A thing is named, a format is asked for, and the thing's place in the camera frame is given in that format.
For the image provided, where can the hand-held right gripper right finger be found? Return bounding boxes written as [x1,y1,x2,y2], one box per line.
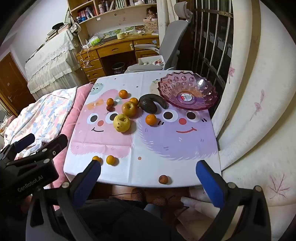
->
[195,160,272,241]

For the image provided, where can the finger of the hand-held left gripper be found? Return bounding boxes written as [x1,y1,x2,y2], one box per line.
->
[0,133,36,161]
[6,134,69,166]

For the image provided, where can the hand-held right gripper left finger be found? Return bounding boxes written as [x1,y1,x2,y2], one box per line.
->
[25,159,102,241]

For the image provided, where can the yellow apple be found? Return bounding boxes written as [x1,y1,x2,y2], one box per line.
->
[113,113,131,133]

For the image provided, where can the red apple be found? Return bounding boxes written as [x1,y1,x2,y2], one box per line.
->
[122,101,137,117]

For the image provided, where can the dark avocado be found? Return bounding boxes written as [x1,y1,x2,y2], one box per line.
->
[138,97,158,114]

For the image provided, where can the pink glass bowl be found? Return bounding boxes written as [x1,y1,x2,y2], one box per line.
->
[157,71,219,111]

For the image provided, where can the floral blanket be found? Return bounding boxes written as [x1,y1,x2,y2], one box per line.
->
[0,87,79,160]

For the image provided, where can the pink blanket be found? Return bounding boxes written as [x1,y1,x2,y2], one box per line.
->
[51,82,94,188]

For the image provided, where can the person's black jacket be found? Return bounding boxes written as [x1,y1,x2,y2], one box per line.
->
[53,196,181,241]

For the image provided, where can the brown knitted slipper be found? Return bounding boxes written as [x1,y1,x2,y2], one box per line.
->
[153,196,167,207]
[131,188,147,202]

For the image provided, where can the cartoon face tablecloth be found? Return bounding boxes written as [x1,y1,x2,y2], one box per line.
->
[63,70,222,188]

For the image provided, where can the brown wooden door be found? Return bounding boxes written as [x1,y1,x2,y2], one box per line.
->
[0,52,29,116]

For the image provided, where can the white lace cover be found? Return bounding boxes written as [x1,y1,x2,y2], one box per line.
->
[24,29,89,94]

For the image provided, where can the white floral curtain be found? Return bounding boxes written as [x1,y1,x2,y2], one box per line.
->
[157,0,178,42]
[209,0,296,209]

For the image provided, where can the blackened banana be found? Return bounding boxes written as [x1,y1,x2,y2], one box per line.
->
[139,93,168,109]

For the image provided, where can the dark trash bin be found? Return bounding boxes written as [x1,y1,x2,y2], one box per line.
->
[112,62,126,75]

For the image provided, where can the floral hanging bag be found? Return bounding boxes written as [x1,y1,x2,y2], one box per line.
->
[69,22,81,35]

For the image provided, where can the white storage box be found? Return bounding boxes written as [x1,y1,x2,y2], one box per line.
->
[138,56,165,70]

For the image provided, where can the row of books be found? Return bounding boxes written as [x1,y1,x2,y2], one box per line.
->
[98,0,158,12]
[77,7,101,22]

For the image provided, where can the metal window grille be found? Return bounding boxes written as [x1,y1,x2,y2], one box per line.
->
[187,0,234,91]

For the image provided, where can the grey office chair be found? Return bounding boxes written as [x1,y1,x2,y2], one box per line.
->
[125,1,193,73]

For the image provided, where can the wooden bookshelf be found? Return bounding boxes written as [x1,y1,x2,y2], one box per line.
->
[67,0,160,47]

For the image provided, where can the wooden craft box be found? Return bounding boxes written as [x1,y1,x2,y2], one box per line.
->
[143,20,160,32]

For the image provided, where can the doll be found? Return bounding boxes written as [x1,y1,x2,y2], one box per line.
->
[146,7,158,21]

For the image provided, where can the white charger cable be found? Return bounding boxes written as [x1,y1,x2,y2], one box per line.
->
[80,45,93,69]

